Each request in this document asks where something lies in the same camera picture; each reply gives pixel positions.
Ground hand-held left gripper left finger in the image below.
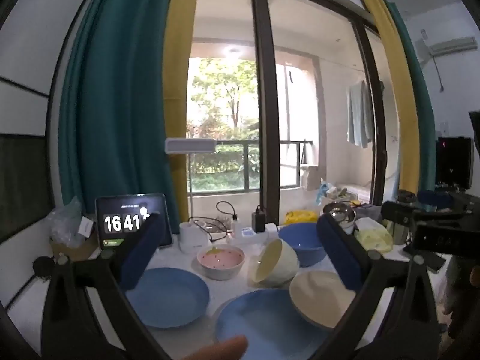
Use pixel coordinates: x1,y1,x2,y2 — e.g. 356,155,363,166
37,213,173,360

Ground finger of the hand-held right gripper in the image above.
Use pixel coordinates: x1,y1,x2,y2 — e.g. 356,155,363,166
380,200,416,231

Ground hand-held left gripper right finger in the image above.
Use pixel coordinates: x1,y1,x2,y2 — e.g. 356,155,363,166
311,214,443,360

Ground large blue bowl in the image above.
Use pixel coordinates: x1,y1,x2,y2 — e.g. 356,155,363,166
278,222,328,267

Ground cream shallow bowl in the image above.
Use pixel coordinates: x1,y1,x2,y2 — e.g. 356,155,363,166
289,270,357,331

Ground blue plate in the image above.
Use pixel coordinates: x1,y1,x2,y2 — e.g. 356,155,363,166
214,289,338,360
125,267,210,330

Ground cream deep bowl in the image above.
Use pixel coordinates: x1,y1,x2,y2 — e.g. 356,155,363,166
249,238,300,289

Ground pink strawberry bowl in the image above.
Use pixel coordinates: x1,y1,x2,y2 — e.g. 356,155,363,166
197,245,245,281

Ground steel thermos mug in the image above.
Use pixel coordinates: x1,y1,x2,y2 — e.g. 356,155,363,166
386,189,417,247

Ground yellow tissue pack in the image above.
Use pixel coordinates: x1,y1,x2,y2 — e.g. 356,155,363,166
354,218,394,253

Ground tablet showing clock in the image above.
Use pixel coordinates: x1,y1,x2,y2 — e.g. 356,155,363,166
95,193,173,250

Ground pink steel-lined bowl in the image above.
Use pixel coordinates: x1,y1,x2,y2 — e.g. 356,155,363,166
323,202,356,226

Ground yellow wet wipes pack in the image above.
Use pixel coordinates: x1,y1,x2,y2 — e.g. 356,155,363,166
285,210,319,226

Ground white basket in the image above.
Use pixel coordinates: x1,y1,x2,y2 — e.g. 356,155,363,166
326,184,361,202

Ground cardboard box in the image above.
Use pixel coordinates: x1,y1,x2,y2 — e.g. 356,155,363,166
49,236,99,262

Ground black monitor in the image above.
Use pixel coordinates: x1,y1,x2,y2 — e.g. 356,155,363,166
436,137,474,190

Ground white balcony container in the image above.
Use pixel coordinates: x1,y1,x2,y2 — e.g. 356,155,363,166
300,165,322,191

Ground clear plastic bag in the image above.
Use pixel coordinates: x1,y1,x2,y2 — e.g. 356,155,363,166
47,197,85,248

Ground black charger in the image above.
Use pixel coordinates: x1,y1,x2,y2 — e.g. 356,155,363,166
251,206,268,233

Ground white power strip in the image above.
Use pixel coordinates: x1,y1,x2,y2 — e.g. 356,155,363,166
225,225,280,243

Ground black round gadget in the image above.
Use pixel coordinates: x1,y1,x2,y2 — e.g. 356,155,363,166
33,256,55,279

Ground teal curtain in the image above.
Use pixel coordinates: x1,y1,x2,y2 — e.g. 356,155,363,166
58,0,181,233
379,0,437,196

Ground hanging light blue garment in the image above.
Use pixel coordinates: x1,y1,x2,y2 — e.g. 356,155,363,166
347,80,375,149

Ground yellow curtain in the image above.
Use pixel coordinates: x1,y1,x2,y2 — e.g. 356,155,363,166
163,0,201,224
354,0,421,205

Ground white desk lamp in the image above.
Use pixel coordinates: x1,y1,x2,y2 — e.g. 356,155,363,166
165,137,217,254

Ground balcony railing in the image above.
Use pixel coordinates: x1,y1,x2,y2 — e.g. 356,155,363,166
187,139,314,192

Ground white air conditioner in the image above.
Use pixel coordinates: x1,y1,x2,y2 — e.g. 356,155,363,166
427,35,479,55

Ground black lamp cable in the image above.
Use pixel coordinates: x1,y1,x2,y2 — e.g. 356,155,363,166
187,215,230,242

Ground black white-charger cable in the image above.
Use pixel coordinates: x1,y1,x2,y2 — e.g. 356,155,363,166
215,200,239,219

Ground dark sliding door frame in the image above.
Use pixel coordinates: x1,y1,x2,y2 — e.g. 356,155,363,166
199,0,389,229

